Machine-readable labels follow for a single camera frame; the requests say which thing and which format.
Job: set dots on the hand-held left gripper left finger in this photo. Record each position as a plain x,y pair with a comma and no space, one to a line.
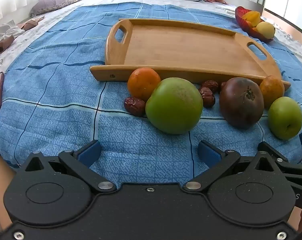
89,153

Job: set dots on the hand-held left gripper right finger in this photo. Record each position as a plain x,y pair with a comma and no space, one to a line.
208,153

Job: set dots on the small green apple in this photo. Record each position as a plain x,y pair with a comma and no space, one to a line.
285,117

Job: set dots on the dark purple tomato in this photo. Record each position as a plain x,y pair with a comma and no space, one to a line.
238,105

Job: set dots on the orange-brown round fruit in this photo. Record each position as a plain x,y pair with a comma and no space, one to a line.
272,90

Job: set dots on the large green apple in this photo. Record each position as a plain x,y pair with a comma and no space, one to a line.
173,105

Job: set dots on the orange tangerine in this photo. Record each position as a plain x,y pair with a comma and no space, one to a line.
142,82

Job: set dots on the person's right leg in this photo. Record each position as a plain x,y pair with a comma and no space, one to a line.
297,220

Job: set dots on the dried red date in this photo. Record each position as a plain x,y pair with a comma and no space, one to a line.
134,106
210,85
207,97

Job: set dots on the blue plaid blanket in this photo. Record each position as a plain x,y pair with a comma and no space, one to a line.
66,55

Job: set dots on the yellow pear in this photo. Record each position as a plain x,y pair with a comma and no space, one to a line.
266,29

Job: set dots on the white patterned bedsheet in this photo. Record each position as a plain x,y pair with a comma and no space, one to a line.
20,42

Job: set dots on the yellow starfruit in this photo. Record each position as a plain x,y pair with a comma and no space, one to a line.
252,17

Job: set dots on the red glass bowl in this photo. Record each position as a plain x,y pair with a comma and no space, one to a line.
242,20

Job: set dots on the brown crumpled cloth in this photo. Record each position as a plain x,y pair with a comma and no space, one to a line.
0,46

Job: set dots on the white wardrobe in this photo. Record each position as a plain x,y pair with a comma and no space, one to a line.
286,0

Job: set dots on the pinkish brown cloth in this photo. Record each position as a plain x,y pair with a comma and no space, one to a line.
30,23

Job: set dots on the white crumpled cloth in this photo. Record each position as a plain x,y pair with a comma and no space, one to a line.
5,31

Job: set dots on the purple pillow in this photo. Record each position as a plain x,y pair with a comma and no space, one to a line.
55,2

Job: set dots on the wooden bed frame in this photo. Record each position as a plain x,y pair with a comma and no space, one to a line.
288,25

